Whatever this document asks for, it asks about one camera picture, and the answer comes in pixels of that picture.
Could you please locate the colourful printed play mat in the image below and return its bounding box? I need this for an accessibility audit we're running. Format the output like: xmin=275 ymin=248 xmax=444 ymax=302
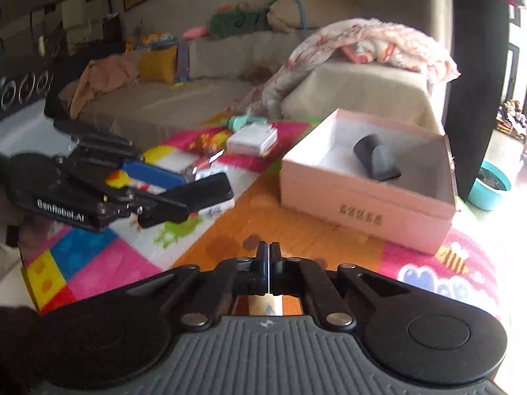
xmin=20 ymin=116 xmax=513 ymax=324

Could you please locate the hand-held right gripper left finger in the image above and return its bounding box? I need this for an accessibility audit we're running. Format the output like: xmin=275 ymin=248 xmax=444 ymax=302
xmin=124 ymin=242 xmax=270 ymax=332

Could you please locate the green plush toy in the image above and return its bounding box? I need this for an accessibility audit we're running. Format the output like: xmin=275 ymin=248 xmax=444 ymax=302
xmin=208 ymin=8 xmax=273 ymax=40

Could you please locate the yellow cushion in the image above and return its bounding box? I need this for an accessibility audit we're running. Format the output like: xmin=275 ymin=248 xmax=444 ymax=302
xmin=137 ymin=45 xmax=179 ymax=85

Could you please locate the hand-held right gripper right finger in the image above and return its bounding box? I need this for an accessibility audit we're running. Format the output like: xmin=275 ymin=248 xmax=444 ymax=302
xmin=269 ymin=243 xmax=412 ymax=327

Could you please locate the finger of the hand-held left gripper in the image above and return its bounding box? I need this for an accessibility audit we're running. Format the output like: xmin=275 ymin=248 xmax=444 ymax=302
xmin=97 ymin=173 xmax=236 ymax=229
xmin=53 ymin=119 xmax=187 ymax=189

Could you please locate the beige sofa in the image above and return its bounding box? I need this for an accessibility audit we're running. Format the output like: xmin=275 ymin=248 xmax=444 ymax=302
xmin=58 ymin=25 xmax=450 ymax=154

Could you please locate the small white box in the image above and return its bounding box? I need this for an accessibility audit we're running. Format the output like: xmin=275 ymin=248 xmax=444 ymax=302
xmin=226 ymin=122 xmax=279 ymax=154

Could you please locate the black wire wall shelf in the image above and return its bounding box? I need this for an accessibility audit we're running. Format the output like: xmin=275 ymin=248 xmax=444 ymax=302
xmin=29 ymin=0 xmax=114 ymax=56

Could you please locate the small white packet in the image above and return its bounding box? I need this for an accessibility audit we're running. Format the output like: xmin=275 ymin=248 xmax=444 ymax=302
xmin=186 ymin=151 xmax=226 ymax=182

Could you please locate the pink soft item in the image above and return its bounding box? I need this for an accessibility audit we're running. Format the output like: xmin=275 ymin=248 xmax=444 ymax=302
xmin=182 ymin=25 xmax=210 ymax=41

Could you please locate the teal plastic item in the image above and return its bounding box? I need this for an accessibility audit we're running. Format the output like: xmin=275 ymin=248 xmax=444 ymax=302
xmin=228 ymin=115 xmax=269 ymax=131

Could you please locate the striped book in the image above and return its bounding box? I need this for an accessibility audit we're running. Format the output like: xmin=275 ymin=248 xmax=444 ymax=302
xmin=177 ymin=41 xmax=191 ymax=83

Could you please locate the orange cloth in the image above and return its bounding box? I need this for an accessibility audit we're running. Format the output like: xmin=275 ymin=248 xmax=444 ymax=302
xmin=69 ymin=53 xmax=141 ymax=119

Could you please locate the floral pink blanket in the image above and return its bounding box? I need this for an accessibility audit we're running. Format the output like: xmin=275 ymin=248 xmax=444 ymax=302
xmin=242 ymin=18 xmax=461 ymax=118

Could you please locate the dark patterned cabinet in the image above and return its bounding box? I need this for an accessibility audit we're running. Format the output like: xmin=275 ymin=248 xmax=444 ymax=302
xmin=0 ymin=55 xmax=56 ymax=113

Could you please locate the beige pillow with blue strap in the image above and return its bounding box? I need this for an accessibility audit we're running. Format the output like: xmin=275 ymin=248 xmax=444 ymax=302
xmin=266 ymin=0 xmax=331 ymax=34

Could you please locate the black cylindrical object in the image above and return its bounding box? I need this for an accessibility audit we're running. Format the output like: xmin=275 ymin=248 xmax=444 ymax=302
xmin=353 ymin=133 xmax=402 ymax=182

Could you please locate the pink cardboard box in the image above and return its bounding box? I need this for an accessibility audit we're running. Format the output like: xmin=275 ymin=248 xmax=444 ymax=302
xmin=280 ymin=108 xmax=458 ymax=256

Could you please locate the teal plastic basin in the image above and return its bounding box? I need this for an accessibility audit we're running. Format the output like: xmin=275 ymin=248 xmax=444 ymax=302
xmin=467 ymin=160 xmax=512 ymax=212

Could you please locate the pile of shoes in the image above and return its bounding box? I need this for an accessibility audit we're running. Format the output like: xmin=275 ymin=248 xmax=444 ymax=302
xmin=496 ymin=98 xmax=527 ymax=140

